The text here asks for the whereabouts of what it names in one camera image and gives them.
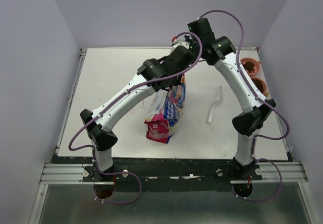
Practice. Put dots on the cat food bag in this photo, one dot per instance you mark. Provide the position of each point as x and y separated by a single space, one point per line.
165 112

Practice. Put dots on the clear plastic scoop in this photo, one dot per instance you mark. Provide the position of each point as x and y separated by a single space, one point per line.
217 101

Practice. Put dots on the aluminium frame rail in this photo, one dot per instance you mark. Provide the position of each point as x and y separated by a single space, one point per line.
71 174

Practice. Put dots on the brown kibble in bowl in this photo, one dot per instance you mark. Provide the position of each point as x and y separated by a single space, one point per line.
249 67

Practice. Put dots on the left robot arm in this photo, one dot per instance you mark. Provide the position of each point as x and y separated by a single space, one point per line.
152 76

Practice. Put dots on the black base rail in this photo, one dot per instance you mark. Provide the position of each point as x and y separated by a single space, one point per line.
186 174

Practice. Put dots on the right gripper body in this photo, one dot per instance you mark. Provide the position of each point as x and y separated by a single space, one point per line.
194 46

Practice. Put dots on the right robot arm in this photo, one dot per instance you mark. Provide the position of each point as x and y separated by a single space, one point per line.
221 53

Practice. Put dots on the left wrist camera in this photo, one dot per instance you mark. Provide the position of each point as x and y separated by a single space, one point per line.
178 43

